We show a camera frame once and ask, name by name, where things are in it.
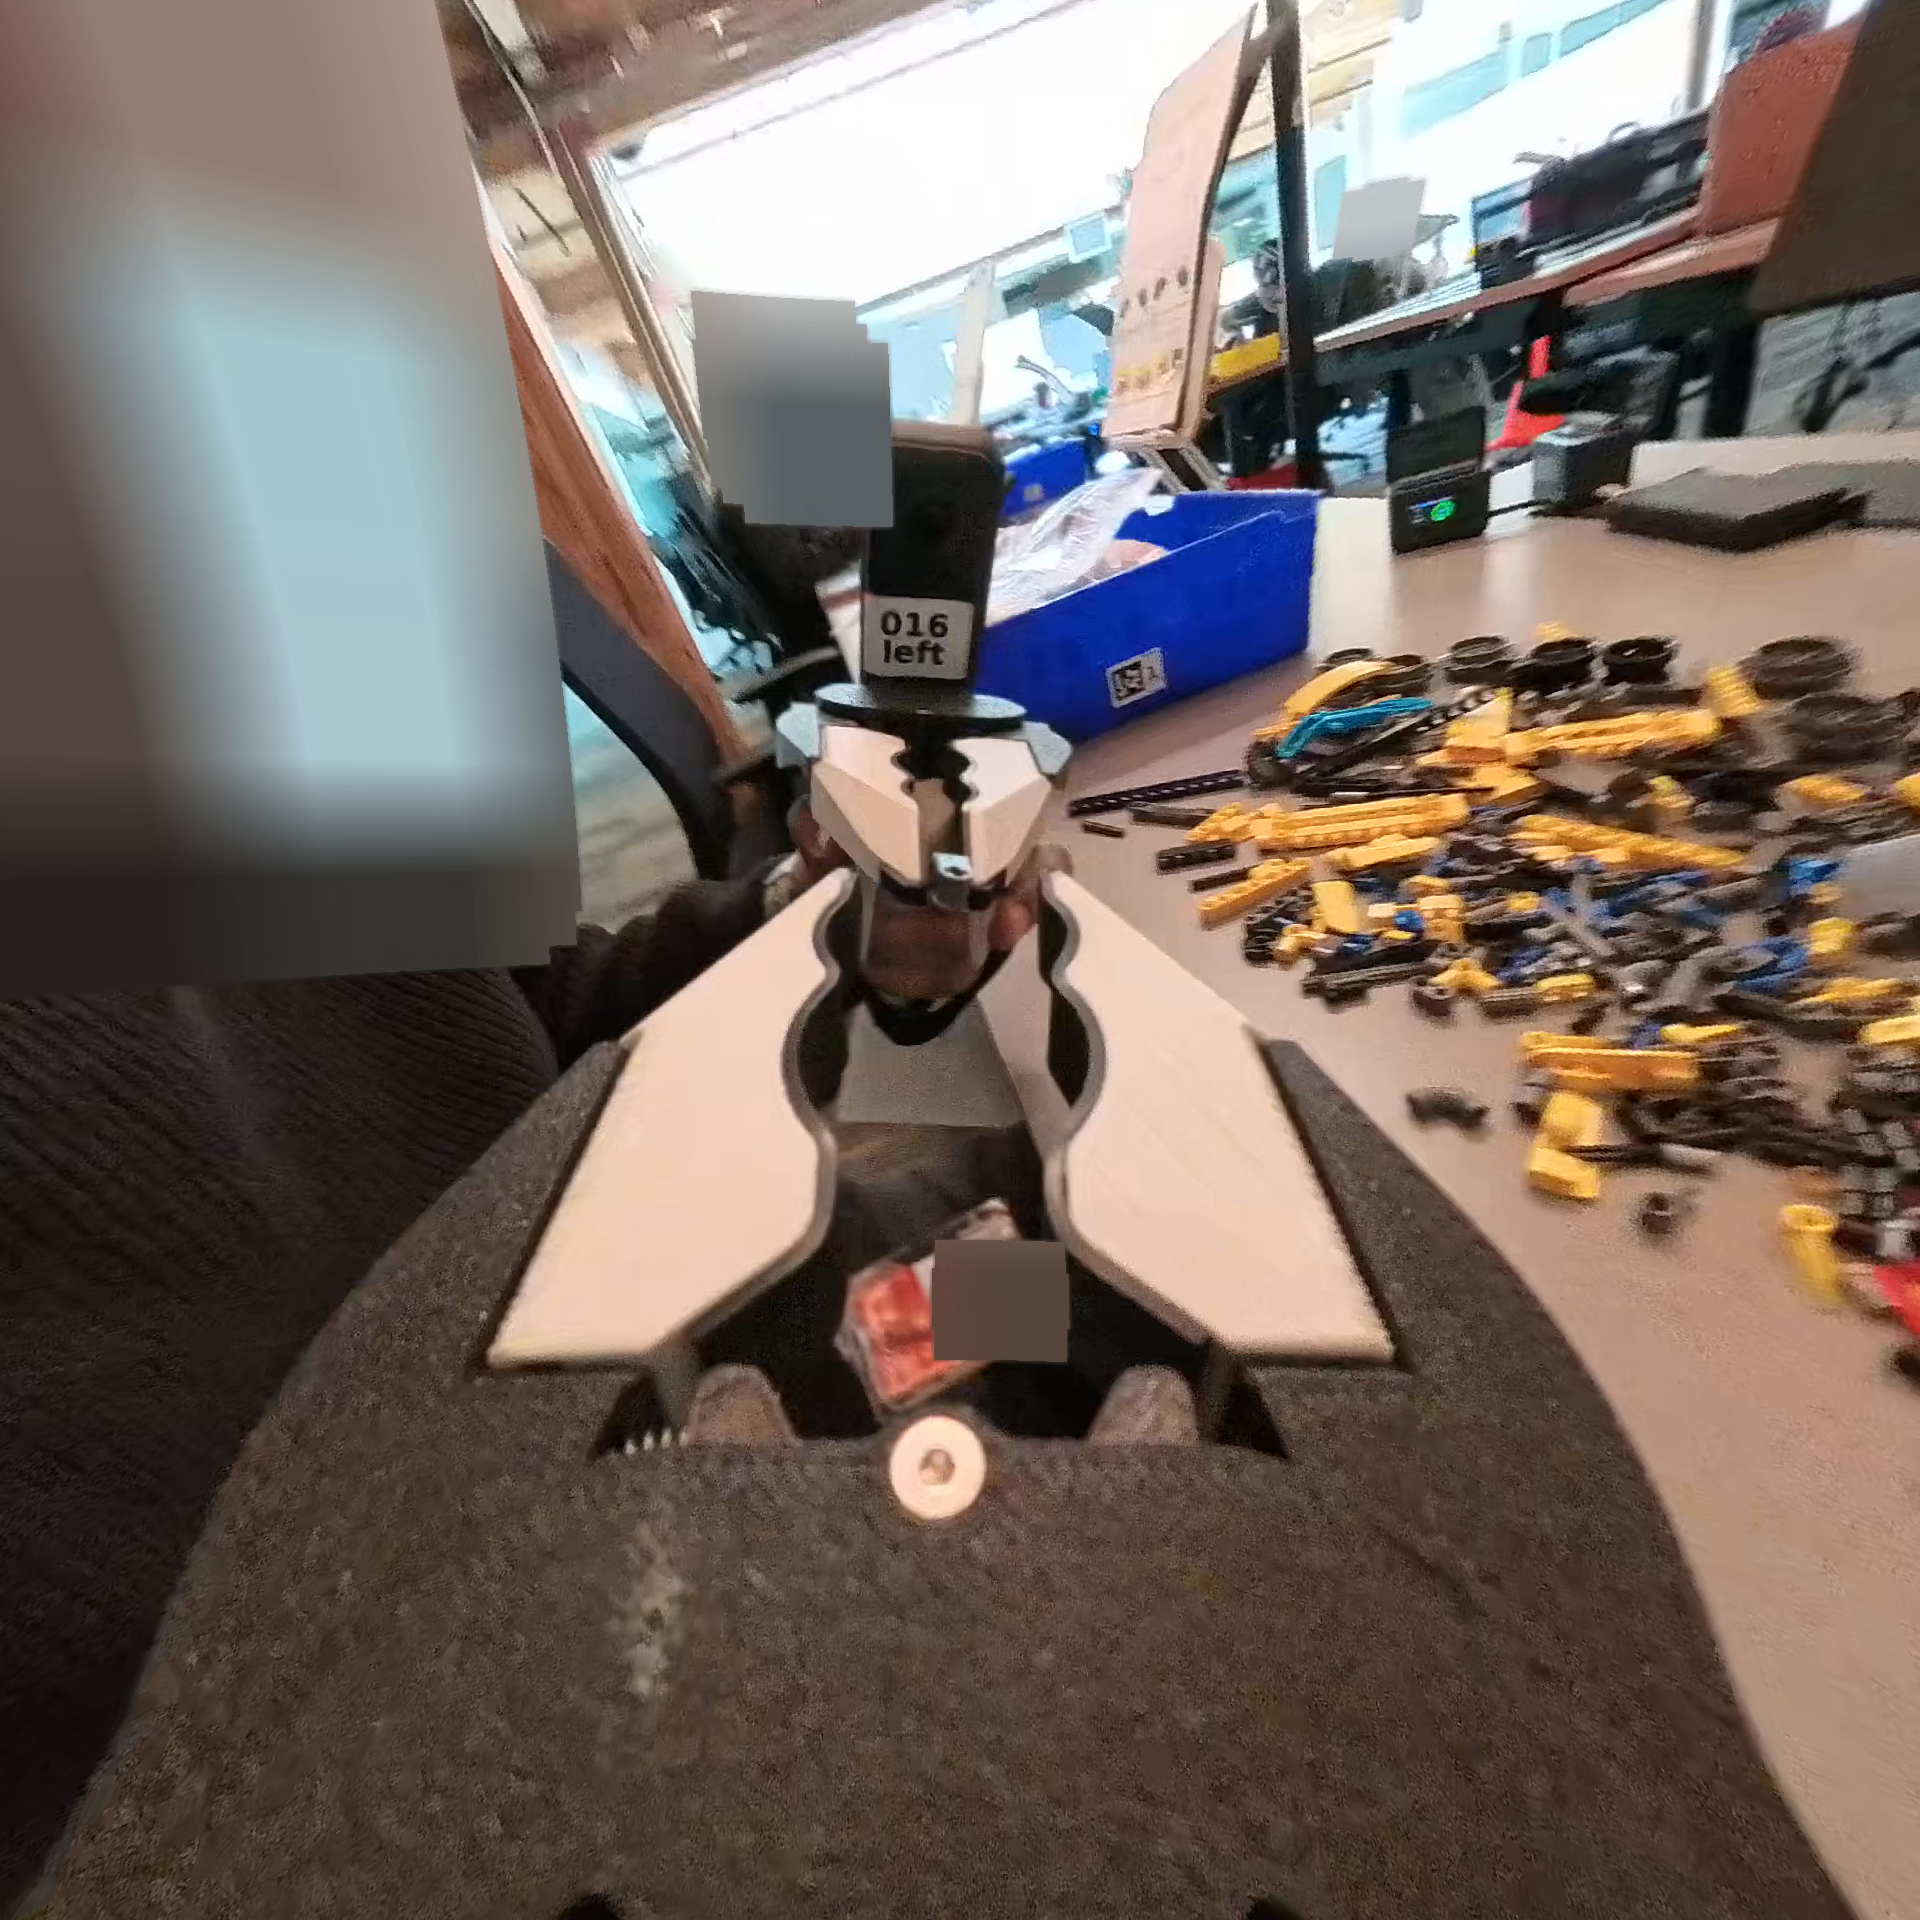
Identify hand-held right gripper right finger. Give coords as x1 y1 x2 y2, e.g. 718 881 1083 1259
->
1043 872 1401 1369

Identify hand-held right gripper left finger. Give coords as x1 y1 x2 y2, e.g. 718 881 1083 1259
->
484 866 860 1373

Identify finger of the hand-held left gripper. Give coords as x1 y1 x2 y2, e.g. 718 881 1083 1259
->
942 731 1052 887
809 730 943 890

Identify pile of toy building pieces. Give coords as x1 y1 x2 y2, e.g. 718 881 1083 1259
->
1067 626 1920 1391

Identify person's left forearm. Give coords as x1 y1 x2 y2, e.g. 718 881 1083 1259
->
517 866 841 1071

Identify person's left hand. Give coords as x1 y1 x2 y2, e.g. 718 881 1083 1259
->
787 802 1052 1004

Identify clear plastic bags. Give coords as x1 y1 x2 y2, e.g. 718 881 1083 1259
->
982 465 1191 620

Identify blue plastic bin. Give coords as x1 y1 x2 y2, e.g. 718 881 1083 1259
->
972 487 1326 748

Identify red badge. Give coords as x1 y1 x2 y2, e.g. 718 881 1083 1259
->
836 1258 940 1412

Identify black office chair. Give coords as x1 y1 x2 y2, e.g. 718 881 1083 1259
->
544 537 848 887

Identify reddish wooden beam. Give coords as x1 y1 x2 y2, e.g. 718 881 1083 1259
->
486 247 758 769

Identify instruction booklet on stand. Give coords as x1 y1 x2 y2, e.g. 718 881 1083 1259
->
1101 7 1259 448

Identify black pole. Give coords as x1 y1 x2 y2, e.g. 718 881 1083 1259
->
1263 0 1335 495

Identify black power bank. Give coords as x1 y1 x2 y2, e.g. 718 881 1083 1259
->
1383 405 1491 561

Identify dark small box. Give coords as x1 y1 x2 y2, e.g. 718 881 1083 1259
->
1527 416 1635 501

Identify black flat case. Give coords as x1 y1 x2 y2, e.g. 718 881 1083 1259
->
1601 461 1895 553

